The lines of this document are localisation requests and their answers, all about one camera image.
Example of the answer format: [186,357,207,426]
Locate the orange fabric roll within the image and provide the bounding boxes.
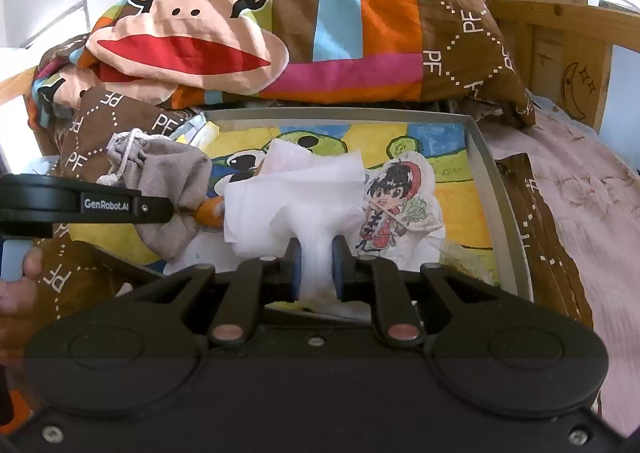
[194,196,224,230]

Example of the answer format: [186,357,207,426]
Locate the white tissue sheets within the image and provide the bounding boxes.
[164,138,446,324]

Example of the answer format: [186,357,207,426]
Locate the grey drawstring pouch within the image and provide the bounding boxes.
[96,128,212,261]

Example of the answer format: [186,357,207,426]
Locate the person left hand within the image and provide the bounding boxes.
[0,246,42,367]

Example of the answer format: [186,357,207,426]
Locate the brown PF patterned quilt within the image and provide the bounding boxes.
[52,94,593,326]

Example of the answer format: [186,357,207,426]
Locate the grey tray with cartoon liner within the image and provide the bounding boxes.
[70,116,530,319]

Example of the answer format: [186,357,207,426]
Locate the pink blanket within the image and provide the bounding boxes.
[480,106,639,435]

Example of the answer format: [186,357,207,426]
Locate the monkey face striped pillow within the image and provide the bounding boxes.
[28,0,535,127]

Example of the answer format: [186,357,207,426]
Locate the wooden bed frame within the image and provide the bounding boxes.
[0,0,640,135]

